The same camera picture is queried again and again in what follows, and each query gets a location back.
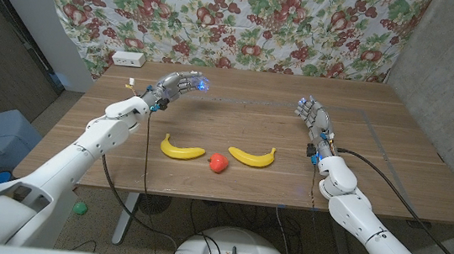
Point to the floral fruit print backdrop cloth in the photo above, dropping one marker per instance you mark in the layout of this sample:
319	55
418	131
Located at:
263	21

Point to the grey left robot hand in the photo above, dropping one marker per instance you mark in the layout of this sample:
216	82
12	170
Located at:
170	85

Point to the round black floor fan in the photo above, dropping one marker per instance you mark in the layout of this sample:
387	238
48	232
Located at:
154	204

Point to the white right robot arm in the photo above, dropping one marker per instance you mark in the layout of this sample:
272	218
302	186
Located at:
368	226

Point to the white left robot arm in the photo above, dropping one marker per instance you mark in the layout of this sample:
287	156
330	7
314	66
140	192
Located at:
58	168

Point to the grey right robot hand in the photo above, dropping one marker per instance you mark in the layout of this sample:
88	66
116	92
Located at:
318	119

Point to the small green ball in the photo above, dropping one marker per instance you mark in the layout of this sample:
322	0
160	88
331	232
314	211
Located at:
80	208

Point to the red toy apple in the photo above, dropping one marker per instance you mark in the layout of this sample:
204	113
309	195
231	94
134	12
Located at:
218	163

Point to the white power strip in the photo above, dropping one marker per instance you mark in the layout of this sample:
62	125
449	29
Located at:
128	58

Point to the yellow toy banana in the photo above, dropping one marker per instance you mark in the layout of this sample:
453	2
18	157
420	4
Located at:
251	158
180	152

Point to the metal table leg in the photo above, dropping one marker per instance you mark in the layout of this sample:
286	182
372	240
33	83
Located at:
124	217
341	245

